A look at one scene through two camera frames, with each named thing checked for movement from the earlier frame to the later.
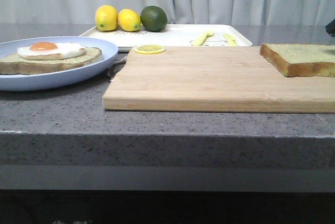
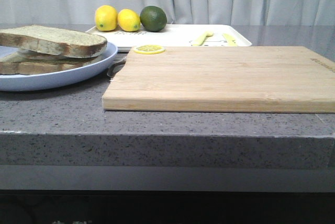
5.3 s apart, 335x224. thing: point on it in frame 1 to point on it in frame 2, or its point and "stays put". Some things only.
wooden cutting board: [237, 79] stays put
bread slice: [301, 60] to [48, 40]
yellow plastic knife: [231, 40] stays put
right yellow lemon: [129, 20] stays put
